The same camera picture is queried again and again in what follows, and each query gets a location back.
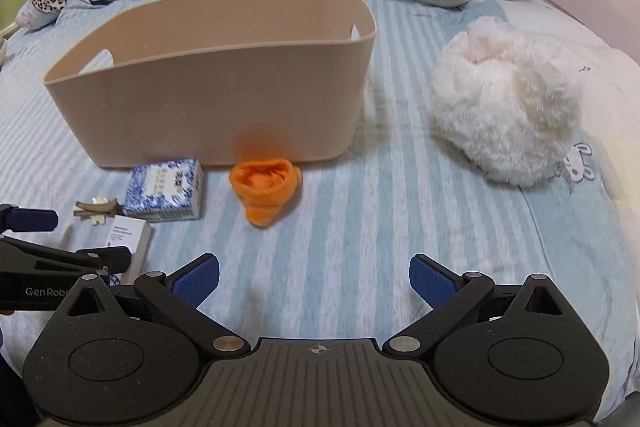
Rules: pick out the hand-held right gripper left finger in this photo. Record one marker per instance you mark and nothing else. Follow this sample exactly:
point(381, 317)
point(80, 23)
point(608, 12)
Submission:
point(196, 283)

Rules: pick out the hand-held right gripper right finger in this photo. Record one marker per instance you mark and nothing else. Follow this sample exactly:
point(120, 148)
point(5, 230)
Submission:
point(431, 282)

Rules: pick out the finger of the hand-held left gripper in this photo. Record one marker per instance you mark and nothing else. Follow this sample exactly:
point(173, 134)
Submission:
point(30, 219)
point(60, 257)

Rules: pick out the beige flower hair clip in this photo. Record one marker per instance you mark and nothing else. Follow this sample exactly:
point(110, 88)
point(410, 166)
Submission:
point(97, 209)

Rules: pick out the white box pink label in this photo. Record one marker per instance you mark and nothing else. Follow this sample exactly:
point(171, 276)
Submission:
point(131, 234)

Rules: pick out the blue striped bedsheet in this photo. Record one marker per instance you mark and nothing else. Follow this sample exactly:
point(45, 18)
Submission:
point(360, 237)

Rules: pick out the blue white patterned box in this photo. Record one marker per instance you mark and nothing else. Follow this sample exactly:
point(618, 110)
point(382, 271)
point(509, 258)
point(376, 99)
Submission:
point(162, 189)

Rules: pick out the orange sock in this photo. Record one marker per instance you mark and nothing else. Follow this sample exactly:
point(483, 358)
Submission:
point(265, 192)

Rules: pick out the beige plastic storage bin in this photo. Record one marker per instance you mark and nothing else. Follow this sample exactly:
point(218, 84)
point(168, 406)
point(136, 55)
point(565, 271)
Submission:
point(210, 107)

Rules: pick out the white fluffy plush toy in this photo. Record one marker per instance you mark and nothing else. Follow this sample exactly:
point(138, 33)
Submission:
point(505, 107)

